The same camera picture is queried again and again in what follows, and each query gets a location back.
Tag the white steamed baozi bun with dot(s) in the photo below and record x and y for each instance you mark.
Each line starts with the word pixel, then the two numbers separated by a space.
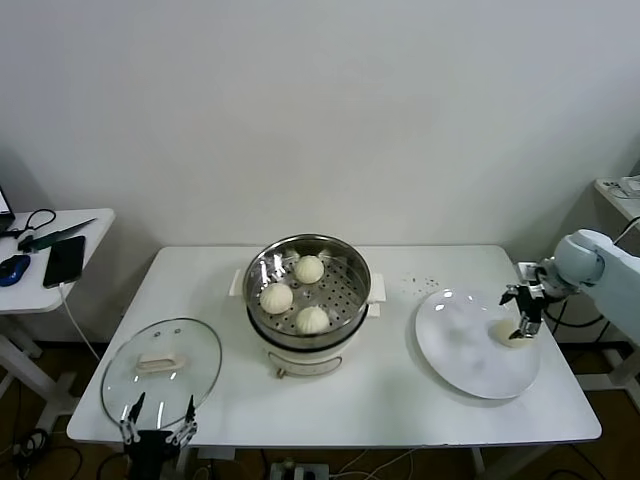
pixel 500 330
pixel 308 269
pixel 312 320
pixel 276 298

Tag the white electronic device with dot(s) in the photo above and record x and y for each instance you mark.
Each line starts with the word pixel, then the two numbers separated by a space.
pixel 625 186

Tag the black laptop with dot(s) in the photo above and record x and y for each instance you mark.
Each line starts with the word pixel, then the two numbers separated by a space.
pixel 4 205

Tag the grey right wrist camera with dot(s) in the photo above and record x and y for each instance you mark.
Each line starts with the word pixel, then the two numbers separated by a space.
pixel 526 271

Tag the grey floor power strip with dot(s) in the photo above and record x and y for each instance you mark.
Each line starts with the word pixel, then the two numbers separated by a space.
pixel 300 471

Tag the large white plate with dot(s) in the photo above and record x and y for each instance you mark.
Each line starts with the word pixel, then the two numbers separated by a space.
pixel 450 350

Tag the perforated steel steamer basket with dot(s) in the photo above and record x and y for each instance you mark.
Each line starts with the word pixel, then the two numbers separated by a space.
pixel 345 300

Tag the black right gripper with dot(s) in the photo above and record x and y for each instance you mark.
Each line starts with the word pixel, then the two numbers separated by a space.
pixel 529 302

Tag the large white work table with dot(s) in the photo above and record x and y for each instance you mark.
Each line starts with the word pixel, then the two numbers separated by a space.
pixel 390 415

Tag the black smartphone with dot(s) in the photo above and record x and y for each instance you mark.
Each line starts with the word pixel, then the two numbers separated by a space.
pixel 64 260

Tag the round glass pot lid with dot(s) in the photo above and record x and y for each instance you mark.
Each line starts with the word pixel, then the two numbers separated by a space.
pixel 125 360

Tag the white rounded side table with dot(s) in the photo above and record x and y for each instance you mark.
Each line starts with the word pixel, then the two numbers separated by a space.
pixel 30 300

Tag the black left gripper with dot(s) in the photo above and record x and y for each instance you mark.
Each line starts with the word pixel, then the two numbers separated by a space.
pixel 147 450

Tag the blue computer mouse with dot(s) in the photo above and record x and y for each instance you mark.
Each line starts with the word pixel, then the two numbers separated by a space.
pixel 13 268

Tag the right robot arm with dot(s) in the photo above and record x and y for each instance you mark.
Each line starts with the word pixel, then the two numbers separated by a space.
pixel 600 270

